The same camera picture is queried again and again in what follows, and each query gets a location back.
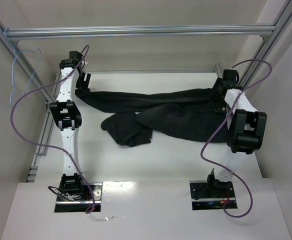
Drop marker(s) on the aluminium frame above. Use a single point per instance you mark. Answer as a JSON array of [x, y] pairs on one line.
[[141, 46]]

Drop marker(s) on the black trousers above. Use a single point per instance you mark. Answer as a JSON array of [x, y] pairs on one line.
[[191, 115]]

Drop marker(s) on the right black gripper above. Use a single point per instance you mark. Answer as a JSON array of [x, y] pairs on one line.
[[221, 86]]

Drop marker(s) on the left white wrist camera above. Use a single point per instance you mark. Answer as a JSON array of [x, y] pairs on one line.
[[84, 64]]

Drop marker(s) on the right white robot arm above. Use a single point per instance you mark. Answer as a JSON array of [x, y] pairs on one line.
[[244, 135]]

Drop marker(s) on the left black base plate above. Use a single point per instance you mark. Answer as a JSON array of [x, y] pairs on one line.
[[79, 202]]

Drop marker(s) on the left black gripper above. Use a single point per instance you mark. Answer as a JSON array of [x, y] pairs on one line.
[[83, 79]]

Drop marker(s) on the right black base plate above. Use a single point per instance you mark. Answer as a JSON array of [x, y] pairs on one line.
[[204, 197]]

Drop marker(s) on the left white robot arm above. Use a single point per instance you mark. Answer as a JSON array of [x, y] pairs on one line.
[[68, 119]]

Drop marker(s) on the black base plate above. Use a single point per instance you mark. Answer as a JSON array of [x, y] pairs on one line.
[[79, 202], [204, 197]]

